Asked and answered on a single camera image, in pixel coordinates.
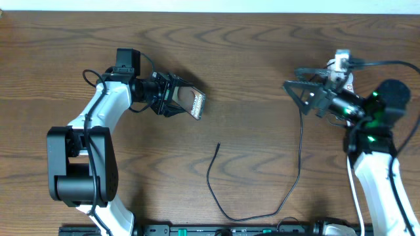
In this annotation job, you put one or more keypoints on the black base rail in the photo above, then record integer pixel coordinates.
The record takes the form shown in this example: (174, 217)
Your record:
(321, 228)

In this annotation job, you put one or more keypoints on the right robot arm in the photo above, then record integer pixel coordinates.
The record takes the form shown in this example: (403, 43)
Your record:
(368, 143)

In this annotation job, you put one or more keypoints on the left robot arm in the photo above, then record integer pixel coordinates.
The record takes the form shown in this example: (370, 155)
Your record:
(81, 162)

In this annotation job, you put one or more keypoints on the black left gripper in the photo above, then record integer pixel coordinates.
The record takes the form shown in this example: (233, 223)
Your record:
(173, 80)

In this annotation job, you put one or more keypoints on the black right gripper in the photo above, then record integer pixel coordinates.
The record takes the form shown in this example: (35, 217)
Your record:
(314, 90)

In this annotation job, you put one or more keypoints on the white power strip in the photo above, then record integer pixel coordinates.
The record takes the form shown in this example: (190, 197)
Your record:
(348, 83)

